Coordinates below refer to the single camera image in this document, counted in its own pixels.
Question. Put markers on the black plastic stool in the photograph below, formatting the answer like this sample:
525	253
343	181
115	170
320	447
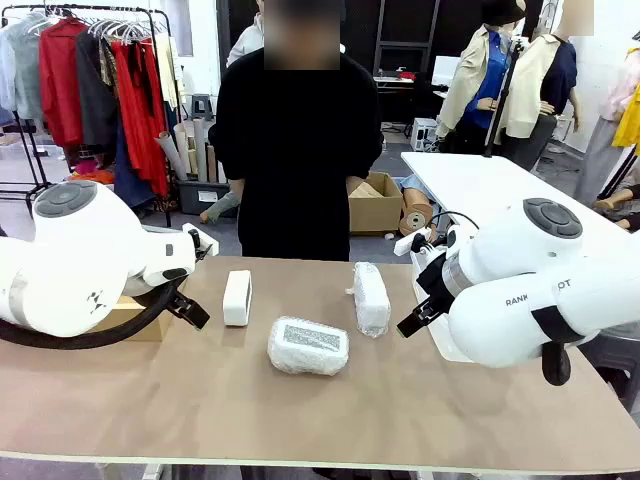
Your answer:
620	370

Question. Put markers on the small white box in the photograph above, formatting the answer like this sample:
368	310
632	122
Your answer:
237	297

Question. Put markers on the brown paper roll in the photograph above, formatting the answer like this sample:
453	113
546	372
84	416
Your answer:
415	215

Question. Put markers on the person in black sweater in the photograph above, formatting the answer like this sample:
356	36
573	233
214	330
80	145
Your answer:
295	150

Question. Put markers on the clear plastic container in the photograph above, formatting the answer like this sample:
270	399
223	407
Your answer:
439	340

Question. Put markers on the lying mannequin leg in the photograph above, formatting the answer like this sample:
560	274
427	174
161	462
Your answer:
612	202

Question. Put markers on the person in grey hoodie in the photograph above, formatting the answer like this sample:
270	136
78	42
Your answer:
245	45

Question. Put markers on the cream hanging garment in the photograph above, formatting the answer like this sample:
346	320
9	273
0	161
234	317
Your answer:
167	70

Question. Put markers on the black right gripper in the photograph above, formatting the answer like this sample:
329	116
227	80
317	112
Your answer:
437	282

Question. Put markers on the light grey hanging garments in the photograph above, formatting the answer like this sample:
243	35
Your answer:
25	70

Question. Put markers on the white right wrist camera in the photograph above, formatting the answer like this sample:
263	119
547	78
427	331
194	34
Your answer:
407	242

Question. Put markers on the mannequin in yellow skirt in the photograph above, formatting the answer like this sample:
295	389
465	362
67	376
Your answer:
627	120

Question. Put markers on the black clothes rack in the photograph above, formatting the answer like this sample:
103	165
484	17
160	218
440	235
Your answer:
90	6

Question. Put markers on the white computer monitor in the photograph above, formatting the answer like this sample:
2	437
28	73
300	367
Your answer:
445	70

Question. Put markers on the dark grey hanging garment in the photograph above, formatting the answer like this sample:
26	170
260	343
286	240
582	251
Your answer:
95	100

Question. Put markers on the person's right forearm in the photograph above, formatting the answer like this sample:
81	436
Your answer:
236	186

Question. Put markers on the mannequin with navy top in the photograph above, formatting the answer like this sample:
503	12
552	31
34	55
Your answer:
530	85

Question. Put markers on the bubble-wrapped white clock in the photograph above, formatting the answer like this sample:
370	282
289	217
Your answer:
307	345
371	300

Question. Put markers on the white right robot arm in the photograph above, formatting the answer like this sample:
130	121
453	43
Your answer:
525	320

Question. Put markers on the white paper roll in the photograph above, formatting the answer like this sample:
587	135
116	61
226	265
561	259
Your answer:
200	150

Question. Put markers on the mannequin with blue shirt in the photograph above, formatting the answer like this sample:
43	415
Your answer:
480	75

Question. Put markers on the black tripod pole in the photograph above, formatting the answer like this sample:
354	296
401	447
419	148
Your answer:
505	90

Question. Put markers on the grey plastic stool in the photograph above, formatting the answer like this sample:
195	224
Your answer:
202	105

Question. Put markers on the red hanging shirt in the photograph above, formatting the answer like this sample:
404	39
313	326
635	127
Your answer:
60	85

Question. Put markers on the open cardboard box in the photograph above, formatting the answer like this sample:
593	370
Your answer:
145	325

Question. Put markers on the orange cloth pile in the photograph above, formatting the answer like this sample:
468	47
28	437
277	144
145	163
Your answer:
92	176

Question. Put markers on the white computer case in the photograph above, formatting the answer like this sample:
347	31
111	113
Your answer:
424	135

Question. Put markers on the background cardboard box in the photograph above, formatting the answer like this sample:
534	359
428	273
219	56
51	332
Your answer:
375	210

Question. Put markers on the dark grey storage bin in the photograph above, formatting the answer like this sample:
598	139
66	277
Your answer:
200	197

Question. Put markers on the navy blue hanging garment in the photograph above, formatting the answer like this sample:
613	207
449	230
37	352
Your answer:
127	180

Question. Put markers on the beige paper roll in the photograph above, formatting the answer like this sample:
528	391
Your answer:
172	157

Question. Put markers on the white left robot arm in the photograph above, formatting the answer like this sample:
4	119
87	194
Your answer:
75	260

